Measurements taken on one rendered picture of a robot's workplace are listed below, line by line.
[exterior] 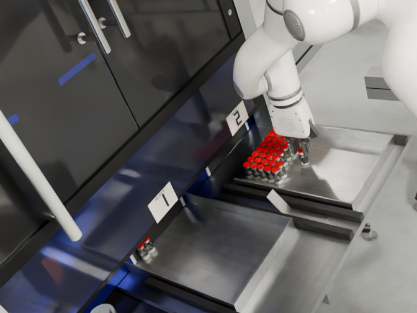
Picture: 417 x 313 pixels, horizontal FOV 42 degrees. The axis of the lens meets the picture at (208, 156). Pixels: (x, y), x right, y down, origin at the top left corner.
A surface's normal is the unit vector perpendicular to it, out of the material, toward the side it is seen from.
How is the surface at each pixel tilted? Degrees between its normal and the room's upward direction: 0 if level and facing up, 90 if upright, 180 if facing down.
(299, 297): 0
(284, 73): 90
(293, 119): 89
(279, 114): 88
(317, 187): 0
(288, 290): 0
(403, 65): 58
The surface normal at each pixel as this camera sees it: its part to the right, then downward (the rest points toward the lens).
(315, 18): -0.16, 0.41
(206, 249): -0.32, -0.76
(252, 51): -0.62, 0.04
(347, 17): 0.41, 0.48
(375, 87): -0.55, 0.63
